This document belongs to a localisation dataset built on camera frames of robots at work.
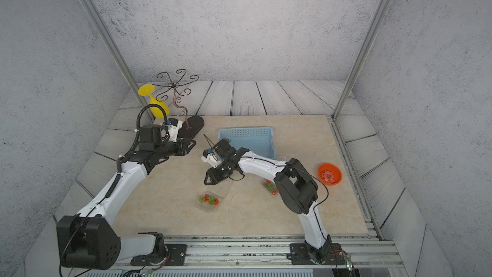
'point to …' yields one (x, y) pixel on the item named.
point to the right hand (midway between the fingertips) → (208, 181)
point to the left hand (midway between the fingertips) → (195, 141)
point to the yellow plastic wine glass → (148, 90)
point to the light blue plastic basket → (259, 140)
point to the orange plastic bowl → (329, 174)
